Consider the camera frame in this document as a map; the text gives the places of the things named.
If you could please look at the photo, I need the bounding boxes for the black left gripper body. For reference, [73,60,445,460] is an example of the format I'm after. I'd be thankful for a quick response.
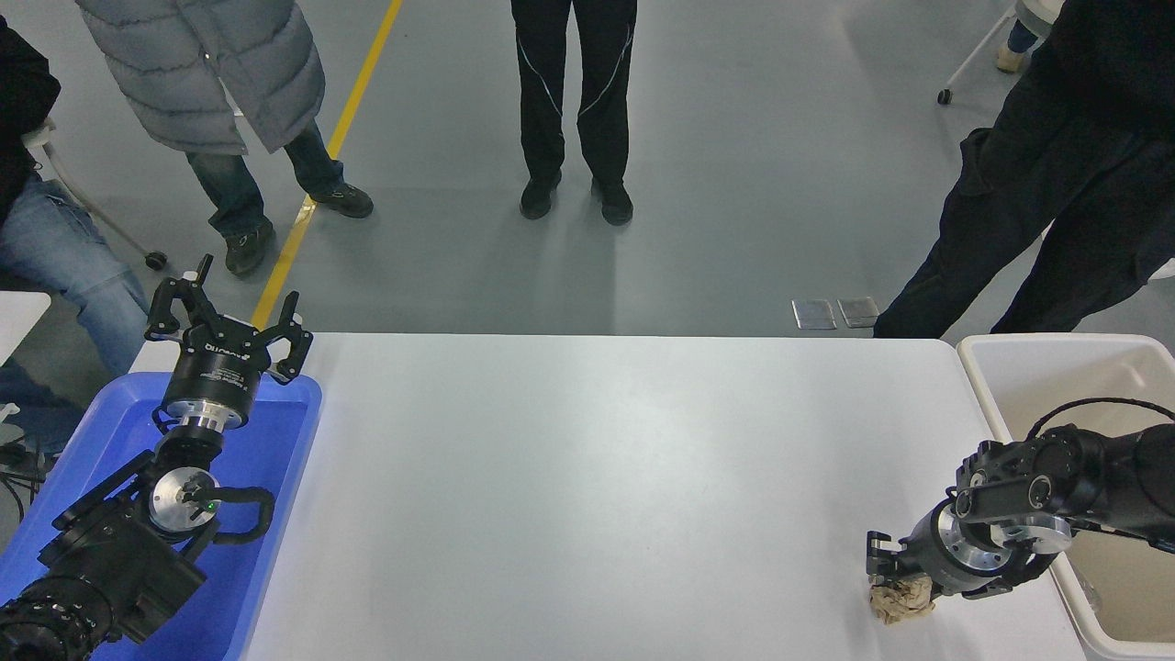
[162,317,276,414]

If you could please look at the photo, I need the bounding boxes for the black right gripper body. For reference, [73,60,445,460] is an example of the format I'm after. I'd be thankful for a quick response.
[904,514,990,598]

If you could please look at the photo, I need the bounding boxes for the tan paper ball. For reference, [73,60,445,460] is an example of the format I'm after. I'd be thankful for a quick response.
[869,574,938,626]

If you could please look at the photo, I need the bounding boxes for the blue plastic tray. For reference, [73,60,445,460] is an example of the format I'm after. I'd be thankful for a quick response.
[0,372,324,661]

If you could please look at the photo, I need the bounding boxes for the large pale plastic bin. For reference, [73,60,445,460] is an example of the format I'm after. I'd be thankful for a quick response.
[957,333,1175,661]

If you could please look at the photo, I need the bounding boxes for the white wheeled chair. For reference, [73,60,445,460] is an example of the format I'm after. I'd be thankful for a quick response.
[20,118,170,273]
[938,5,1022,106]

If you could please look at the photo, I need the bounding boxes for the seated person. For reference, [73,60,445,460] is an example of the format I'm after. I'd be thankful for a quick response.
[0,17,153,457]

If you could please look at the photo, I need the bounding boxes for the small white table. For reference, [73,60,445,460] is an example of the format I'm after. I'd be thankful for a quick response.
[0,291,52,366]

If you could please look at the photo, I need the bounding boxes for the distant person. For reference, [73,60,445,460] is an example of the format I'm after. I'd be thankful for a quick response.
[996,0,1066,74]

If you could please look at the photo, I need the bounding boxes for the black floor cables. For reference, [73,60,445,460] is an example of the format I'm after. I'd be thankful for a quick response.
[0,439,49,520]

